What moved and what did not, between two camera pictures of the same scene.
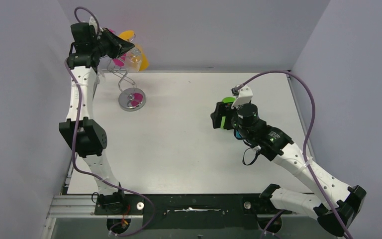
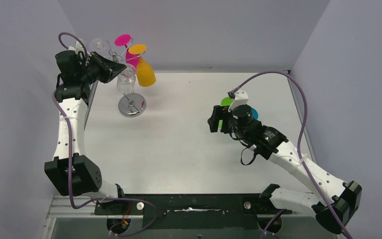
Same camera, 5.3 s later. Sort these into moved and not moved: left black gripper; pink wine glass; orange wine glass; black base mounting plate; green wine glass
Moved: orange wine glass; left black gripper; pink wine glass
Not moved: black base mounting plate; green wine glass
